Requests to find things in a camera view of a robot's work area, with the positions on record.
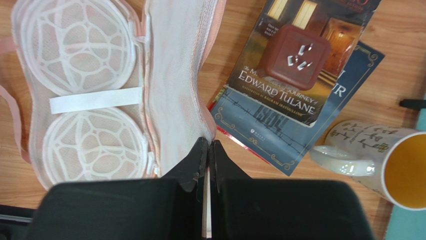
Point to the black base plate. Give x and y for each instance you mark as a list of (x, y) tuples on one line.
[(14, 222)]

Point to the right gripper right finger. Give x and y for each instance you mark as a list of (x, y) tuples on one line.
[(245, 208)]

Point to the blue book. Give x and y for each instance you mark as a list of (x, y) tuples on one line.
[(274, 137)]

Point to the floral mesh laundry bag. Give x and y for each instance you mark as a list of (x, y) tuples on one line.
[(114, 93)]

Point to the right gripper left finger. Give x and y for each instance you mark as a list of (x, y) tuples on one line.
[(167, 208)]

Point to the white mug yellow inside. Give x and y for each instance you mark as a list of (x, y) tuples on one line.
[(388, 160)]

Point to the dark brown book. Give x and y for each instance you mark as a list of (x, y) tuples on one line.
[(296, 52)]

